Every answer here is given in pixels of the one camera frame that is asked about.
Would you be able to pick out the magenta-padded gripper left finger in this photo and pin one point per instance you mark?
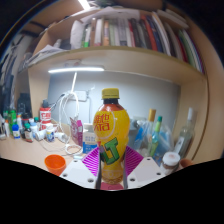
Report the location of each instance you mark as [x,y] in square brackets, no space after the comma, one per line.
[77,173]

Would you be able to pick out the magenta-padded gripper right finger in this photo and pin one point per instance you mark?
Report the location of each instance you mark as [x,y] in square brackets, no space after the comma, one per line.
[146,171]

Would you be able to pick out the orange plastic cup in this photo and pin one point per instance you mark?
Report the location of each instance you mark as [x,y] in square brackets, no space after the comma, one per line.
[55,164]

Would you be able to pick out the jar with white lid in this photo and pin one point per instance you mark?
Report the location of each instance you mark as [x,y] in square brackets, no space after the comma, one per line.
[170,160]

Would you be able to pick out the white and blue box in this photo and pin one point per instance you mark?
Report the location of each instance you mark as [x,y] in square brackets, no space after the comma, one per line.
[88,140]

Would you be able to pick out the clear bottle with green cap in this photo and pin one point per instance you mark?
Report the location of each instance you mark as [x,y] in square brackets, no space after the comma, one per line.
[156,136]

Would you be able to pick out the clear plastic bag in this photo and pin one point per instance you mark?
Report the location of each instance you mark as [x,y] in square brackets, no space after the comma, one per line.
[166,140]

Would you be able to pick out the clear bottle with tan cap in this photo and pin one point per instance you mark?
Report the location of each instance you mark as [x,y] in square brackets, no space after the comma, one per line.
[148,133]

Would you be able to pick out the pink carton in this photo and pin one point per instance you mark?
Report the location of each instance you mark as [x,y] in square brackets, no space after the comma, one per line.
[76,131]

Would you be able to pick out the small white bottle blue label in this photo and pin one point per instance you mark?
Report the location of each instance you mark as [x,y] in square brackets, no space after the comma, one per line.
[50,134]

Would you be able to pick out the yellow drink bottle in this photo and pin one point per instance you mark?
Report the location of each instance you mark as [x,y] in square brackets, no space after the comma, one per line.
[111,133]

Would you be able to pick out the clear bottle with white cap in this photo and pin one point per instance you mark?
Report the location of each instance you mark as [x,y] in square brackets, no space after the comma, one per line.
[185,135]

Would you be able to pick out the small dark brown bottle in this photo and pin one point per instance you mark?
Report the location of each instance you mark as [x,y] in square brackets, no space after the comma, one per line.
[28,134]

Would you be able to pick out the white bottle with red label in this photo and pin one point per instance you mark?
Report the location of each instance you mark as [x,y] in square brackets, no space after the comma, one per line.
[45,115]

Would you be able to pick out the small bottle with blue cap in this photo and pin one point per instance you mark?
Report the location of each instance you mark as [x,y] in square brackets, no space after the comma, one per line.
[16,131]

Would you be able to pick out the white strip light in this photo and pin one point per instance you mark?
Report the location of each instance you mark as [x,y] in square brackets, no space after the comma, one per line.
[76,69]

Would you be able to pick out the wooden shelf unit with books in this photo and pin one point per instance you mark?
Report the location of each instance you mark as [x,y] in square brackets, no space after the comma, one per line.
[116,55]

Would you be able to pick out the ceiling light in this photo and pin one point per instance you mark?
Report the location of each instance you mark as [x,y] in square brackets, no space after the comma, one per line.
[84,4]

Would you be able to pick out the white wall outlet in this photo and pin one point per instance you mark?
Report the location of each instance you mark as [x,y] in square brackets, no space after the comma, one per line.
[79,96]

